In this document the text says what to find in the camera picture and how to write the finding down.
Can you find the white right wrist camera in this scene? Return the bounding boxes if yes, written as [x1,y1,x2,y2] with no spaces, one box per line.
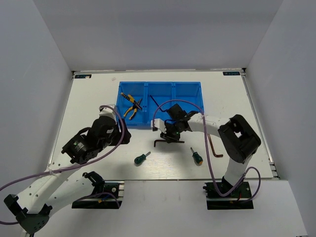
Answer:
[151,118,166,133]

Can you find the yellow black needle-nose pliers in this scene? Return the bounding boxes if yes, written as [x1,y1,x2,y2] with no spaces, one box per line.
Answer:
[120,92,143,120]

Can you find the green stubby screwdriver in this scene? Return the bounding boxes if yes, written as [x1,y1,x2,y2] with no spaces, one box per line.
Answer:
[134,152,151,166]

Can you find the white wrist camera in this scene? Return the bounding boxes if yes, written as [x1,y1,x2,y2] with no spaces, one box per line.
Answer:
[151,118,166,133]
[99,104,116,121]

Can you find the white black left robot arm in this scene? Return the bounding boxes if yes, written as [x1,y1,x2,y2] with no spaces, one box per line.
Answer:
[4,114,131,236]

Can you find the green orange long screwdriver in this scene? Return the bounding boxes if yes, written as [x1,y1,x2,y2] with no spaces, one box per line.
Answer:
[190,147,203,165]

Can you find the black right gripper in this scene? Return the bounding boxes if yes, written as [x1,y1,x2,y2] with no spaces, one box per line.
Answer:
[160,121,182,144]

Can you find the blue plastic three-compartment bin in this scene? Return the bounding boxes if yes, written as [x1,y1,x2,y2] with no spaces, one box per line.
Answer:
[116,81,204,129]

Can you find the small brown hex key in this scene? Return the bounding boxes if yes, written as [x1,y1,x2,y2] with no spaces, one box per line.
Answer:
[150,95,164,112]

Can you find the black hex key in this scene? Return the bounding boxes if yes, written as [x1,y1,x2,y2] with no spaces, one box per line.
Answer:
[154,139,185,148]

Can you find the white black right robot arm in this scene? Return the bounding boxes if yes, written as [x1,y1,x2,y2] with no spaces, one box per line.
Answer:
[151,100,261,197]

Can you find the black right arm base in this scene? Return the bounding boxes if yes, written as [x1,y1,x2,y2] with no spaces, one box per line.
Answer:
[203,182,254,210]

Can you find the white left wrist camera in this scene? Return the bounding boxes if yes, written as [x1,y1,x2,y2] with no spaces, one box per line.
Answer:
[99,104,116,121]

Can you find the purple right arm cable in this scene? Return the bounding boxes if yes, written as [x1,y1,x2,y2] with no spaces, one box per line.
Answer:
[151,99,262,203]

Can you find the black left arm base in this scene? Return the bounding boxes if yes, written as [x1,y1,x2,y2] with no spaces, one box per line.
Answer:
[72,181,124,209]

